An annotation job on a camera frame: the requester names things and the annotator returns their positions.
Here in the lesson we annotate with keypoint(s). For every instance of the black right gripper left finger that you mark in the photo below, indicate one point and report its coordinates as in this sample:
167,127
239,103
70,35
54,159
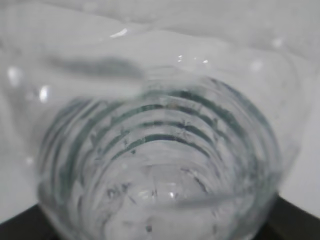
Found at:
31,224

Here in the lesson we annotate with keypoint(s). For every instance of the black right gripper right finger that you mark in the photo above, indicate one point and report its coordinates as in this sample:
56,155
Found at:
288,222

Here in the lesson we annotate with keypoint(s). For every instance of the clear green-label water bottle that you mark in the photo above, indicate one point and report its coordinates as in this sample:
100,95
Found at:
159,119

